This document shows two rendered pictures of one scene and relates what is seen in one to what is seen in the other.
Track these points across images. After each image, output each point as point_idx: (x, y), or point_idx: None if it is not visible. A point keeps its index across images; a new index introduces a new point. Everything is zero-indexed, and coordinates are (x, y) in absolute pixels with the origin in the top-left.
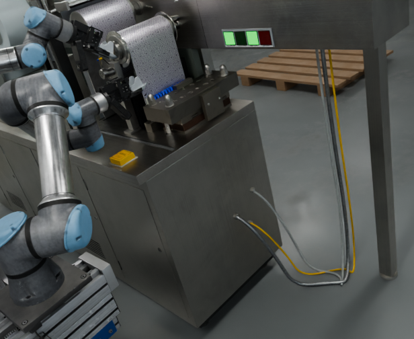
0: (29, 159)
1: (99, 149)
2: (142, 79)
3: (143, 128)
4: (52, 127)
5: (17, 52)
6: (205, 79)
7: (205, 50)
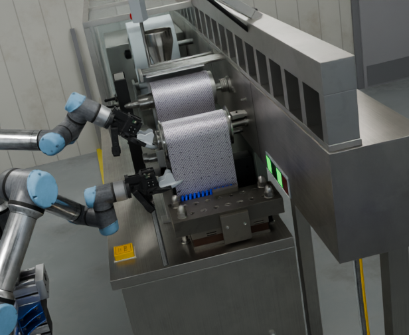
0: None
1: (126, 228)
2: (177, 175)
3: None
4: (14, 226)
5: (38, 138)
6: (248, 194)
7: None
